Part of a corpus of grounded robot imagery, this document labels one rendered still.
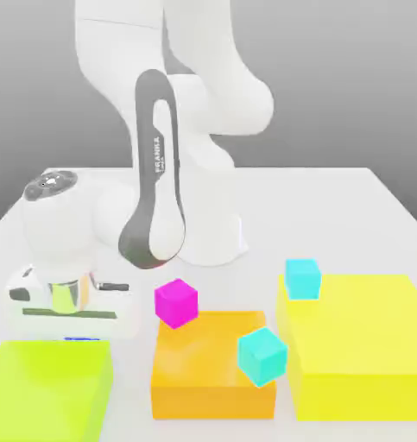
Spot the small cyan cube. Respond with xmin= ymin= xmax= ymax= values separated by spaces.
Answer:
xmin=285 ymin=257 xmax=323 ymax=301

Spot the large orange box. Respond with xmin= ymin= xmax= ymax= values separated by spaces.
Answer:
xmin=150 ymin=310 xmax=277 ymax=421

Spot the large yellow box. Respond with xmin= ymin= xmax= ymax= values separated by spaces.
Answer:
xmin=275 ymin=273 xmax=417 ymax=423

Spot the small turquoise cube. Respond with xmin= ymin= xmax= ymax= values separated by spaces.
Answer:
xmin=237 ymin=326 xmax=289 ymax=388

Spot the small magenta cube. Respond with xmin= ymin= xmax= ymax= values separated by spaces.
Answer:
xmin=154 ymin=278 xmax=199 ymax=330

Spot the large lime box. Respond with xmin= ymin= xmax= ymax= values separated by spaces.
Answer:
xmin=0 ymin=339 xmax=113 ymax=442

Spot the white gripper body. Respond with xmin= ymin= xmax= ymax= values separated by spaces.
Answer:
xmin=9 ymin=292 xmax=142 ymax=342

